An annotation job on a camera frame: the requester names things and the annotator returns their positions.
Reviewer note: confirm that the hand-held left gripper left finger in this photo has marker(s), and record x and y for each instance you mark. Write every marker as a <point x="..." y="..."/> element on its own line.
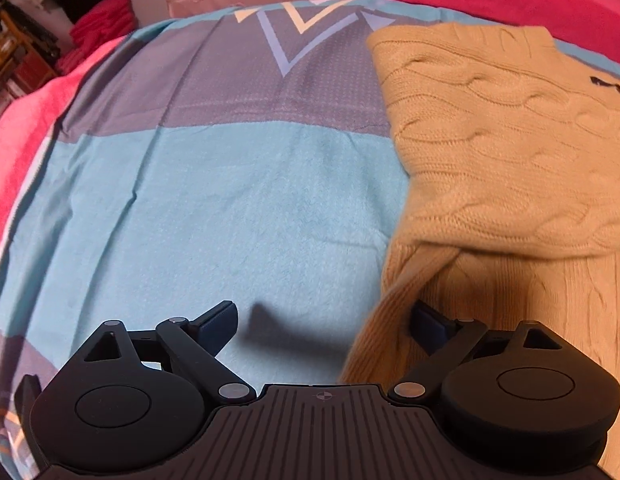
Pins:
<point x="217" y="327"/>

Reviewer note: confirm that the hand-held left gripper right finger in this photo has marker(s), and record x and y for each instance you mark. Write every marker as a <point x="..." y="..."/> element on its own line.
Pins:
<point x="431" y="329"/>

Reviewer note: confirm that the pile of pink clothes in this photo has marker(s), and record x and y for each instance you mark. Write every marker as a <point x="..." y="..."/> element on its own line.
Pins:
<point x="97" y="30"/>

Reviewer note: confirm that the blue patterned blanket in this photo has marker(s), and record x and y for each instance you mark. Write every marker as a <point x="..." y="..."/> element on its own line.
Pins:
<point x="215" y="175"/>

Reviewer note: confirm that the pink fleece blanket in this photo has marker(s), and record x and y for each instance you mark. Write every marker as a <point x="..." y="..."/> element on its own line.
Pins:
<point x="35" y="125"/>

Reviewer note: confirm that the cluttered wooden shelf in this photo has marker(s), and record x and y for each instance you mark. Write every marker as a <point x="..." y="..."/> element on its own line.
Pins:
<point x="17" y="55"/>

